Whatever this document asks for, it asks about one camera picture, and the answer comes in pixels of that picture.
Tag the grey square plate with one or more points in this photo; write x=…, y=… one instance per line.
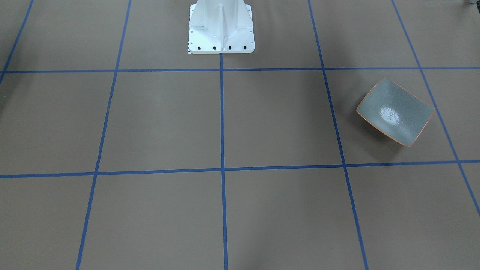
x=395, y=112

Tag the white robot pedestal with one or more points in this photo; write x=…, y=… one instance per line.
x=220, y=27

